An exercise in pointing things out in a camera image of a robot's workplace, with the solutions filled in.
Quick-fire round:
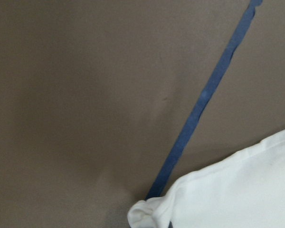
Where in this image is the white long-sleeve printed shirt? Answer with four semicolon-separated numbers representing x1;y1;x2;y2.
127;130;285;228

